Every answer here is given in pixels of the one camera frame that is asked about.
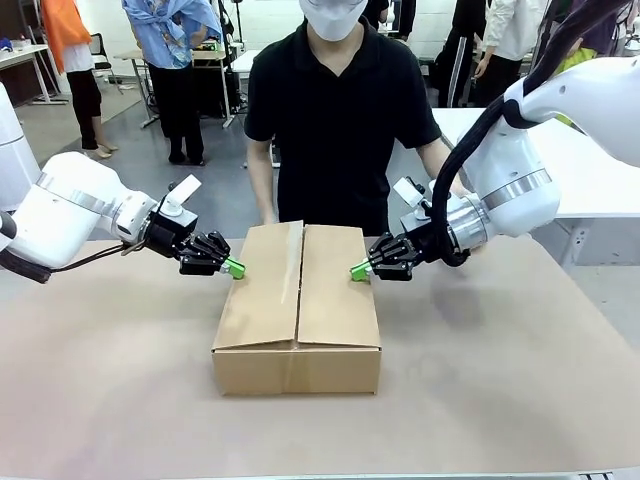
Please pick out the person's left forearm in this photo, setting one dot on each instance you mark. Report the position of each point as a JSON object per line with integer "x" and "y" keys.
{"x": 432, "y": 155}

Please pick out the person in black polo shirt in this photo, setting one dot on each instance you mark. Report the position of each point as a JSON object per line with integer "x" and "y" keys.
{"x": 340, "y": 125}

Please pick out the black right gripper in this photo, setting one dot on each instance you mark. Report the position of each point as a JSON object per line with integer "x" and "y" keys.
{"x": 422, "y": 245}

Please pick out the person in black outfit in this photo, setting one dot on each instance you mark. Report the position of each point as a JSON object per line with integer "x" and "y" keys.
{"x": 395, "y": 20}

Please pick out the black office chair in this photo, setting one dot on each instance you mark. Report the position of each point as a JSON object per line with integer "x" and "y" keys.
{"x": 102, "y": 60}

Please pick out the white standing desk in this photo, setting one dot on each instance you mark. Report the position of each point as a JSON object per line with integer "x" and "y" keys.
{"x": 245, "y": 60}

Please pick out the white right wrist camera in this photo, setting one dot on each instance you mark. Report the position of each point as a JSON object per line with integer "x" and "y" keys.
{"x": 407, "y": 192}

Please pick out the person in blue shirt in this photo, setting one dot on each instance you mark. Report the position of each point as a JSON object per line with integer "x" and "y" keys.
{"x": 170, "y": 40}

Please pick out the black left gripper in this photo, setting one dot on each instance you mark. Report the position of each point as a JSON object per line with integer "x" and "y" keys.
{"x": 165, "y": 240}

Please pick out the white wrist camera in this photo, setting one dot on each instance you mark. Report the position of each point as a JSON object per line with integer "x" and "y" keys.
{"x": 182, "y": 192}
{"x": 407, "y": 192}

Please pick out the person's left hand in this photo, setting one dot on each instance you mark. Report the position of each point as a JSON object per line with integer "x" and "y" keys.
{"x": 457, "y": 191}

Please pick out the person in white shirt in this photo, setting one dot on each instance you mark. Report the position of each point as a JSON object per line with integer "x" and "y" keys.
{"x": 510, "y": 35}

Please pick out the white side table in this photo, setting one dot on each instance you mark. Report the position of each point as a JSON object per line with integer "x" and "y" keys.
{"x": 20, "y": 55}

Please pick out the brown cardboard box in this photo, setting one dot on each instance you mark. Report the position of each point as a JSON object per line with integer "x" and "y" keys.
{"x": 300, "y": 310}

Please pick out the person's right hand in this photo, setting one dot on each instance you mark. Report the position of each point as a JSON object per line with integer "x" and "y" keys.
{"x": 268, "y": 219}

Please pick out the large white table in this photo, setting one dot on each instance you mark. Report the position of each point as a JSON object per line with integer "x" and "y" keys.
{"x": 580, "y": 170}

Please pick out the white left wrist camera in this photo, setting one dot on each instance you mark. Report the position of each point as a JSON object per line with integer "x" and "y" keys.
{"x": 182, "y": 192}

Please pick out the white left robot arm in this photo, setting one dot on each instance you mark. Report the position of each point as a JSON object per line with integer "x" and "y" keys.
{"x": 70, "y": 210}

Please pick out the white face mask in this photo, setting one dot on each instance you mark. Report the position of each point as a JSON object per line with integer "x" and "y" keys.
{"x": 332, "y": 25}

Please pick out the person in orange top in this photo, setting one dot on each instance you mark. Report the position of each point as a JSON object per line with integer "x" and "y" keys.
{"x": 75, "y": 50}

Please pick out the cluttered desk with green device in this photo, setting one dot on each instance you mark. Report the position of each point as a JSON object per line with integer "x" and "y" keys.
{"x": 212, "y": 55}

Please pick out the person in dark clothes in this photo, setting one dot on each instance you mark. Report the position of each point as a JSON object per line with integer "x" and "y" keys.
{"x": 460, "y": 50}

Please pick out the person's right forearm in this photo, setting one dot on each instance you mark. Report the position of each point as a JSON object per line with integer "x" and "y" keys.
{"x": 260, "y": 175}

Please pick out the person in purple top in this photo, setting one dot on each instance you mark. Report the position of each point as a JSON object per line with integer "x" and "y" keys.
{"x": 595, "y": 25}

